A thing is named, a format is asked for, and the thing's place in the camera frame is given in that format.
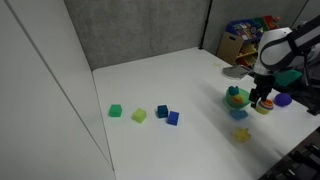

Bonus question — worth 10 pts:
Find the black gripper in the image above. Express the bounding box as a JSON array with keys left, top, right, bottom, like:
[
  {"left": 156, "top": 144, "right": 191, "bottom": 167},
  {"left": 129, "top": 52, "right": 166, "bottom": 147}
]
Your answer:
[{"left": 249, "top": 73, "right": 277, "bottom": 109}]

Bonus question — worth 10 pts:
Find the green bowl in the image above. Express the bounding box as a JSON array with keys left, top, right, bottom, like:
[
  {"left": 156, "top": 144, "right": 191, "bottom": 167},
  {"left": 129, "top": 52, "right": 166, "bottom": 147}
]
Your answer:
[{"left": 225, "top": 86, "right": 252, "bottom": 110}]

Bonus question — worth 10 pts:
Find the light blue toy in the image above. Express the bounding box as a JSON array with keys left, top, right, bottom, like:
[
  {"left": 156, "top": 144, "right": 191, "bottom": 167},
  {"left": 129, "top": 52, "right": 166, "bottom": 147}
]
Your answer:
[{"left": 229, "top": 109, "right": 249, "bottom": 121}]

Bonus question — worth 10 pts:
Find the orange yellow toy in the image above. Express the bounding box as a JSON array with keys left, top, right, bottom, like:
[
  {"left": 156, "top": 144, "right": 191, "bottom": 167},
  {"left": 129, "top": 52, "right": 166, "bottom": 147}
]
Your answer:
[{"left": 232, "top": 94, "right": 245, "bottom": 104}]

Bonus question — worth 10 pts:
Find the dark teal toy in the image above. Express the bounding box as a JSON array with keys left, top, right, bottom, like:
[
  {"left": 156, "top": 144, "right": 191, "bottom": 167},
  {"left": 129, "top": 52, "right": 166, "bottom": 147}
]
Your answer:
[{"left": 228, "top": 85, "right": 241, "bottom": 96}]

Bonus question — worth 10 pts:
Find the yellow spiky toy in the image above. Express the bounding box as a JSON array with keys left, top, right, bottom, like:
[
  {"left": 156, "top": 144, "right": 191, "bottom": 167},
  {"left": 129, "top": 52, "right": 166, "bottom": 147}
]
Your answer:
[{"left": 232, "top": 126, "right": 252, "bottom": 144}]

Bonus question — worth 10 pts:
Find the colourful toy bin shelf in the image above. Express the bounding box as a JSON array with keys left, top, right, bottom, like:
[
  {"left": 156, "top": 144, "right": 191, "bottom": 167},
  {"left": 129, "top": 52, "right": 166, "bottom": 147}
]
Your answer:
[{"left": 216, "top": 15, "right": 283, "bottom": 68}]

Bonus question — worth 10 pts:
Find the purple ball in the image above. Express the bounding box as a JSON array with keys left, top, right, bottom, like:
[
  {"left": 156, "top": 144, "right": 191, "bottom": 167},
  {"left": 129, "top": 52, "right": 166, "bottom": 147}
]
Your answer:
[{"left": 274, "top": 92, "right": 293, "bottom": 108}]

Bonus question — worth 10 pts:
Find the gray flat pad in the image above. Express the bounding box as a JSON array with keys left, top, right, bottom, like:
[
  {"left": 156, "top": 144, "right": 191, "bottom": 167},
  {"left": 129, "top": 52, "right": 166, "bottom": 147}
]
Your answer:
[{"left": 221, "top": 64, "right": 256, "bottom": 81}]

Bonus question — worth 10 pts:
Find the black office chair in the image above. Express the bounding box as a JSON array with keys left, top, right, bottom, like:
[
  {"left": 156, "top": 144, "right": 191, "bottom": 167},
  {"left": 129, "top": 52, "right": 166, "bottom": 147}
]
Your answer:
[{"left": 279, "top": 49, "right": 320, "bottom": 116}]

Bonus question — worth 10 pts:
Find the bright blue cube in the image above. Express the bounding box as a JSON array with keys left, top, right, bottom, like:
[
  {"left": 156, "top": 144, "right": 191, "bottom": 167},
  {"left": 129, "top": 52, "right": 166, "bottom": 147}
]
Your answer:
[{"left": 166, "top": 110, "right": 180, "bottom": 127}]

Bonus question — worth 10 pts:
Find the black vertical pole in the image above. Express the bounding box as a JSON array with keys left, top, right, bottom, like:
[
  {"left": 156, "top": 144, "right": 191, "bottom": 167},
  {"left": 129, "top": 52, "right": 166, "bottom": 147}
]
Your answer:
[{"left": 198, "top": 0, "right": 214, "bottom": 51}]

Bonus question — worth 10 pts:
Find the dark blue cube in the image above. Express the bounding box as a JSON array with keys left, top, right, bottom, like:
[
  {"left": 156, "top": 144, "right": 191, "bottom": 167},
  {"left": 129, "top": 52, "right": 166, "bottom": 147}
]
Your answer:
[{"left": 156, "top": 104, "right": 169, "bottom": 119}]

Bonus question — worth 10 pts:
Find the yellow-green cube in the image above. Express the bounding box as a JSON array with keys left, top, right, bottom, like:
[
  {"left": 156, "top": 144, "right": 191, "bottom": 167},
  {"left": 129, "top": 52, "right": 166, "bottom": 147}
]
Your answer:
[{"left": 131, "top": 107, "right": 148, "bottom": 124}]

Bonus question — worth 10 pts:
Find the green cube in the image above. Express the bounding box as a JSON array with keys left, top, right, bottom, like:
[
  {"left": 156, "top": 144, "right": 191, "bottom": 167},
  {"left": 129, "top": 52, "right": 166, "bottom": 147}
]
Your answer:
[{"left": 108, "top": 103, "right": 123, "bottom": 118}]

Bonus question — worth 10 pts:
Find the rainbow stacked ring toy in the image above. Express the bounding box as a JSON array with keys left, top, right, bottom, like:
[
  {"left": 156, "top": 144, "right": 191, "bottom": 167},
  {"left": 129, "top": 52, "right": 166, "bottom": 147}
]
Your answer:
[{"left": 255, "top": 98, "right": 275, "bottom": 116}]

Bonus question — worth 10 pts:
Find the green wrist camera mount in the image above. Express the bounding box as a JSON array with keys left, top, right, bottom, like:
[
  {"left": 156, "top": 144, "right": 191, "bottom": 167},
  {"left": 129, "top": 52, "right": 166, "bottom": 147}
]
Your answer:
[{"left": 274, "top": 68, "right": 304, "bottom": 88}]

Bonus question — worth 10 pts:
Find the black equipment frame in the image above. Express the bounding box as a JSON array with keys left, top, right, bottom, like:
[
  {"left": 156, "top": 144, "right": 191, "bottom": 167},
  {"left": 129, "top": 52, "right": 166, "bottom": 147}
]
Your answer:
[{"left": 258, "top": 128, "right": 320, "bottom": 180}]

